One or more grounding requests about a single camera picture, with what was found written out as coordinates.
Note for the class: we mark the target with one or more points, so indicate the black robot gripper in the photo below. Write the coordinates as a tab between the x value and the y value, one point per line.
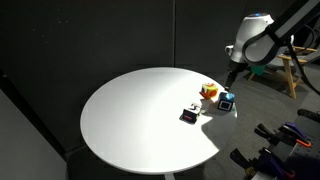
237	67

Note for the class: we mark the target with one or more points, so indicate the blue square toy cube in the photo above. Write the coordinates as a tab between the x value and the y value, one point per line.
226	102

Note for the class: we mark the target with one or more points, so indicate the white black Franka robot arm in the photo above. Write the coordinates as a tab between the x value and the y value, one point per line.
253	30

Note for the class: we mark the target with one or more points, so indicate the orange square toy cube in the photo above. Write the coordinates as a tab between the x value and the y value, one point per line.
209	90

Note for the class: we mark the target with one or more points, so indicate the black checkered square toy cube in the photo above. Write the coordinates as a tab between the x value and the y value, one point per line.
192	113

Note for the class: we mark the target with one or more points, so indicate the teal wrist mounted box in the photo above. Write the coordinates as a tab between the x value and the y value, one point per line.
258	69

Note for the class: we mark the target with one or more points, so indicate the purple black spring clamp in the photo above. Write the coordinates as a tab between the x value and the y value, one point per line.
295	130
270	163

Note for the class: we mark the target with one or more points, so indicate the perforated metal board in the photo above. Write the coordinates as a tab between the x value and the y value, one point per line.
305	160

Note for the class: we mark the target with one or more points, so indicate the white table pedestal base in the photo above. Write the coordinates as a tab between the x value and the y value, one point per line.
170	177

